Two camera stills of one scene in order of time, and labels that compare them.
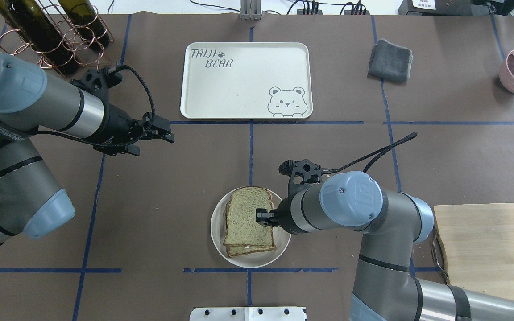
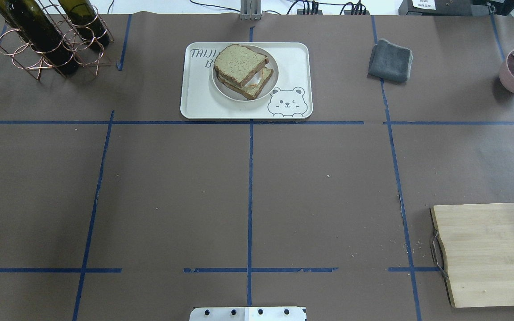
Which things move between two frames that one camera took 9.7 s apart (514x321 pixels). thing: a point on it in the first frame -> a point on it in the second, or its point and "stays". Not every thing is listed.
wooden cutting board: [496, 248] stays
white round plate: [252, 260] -> [226, 92]
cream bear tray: [246, 80] stays
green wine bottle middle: [86, 22] stays
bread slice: [241, 228] -> [238, 63]
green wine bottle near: [31, 20] stays
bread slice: [234, 250] -> [254, 91]
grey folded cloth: [390, 62] stays
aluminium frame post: [250, 10] stays
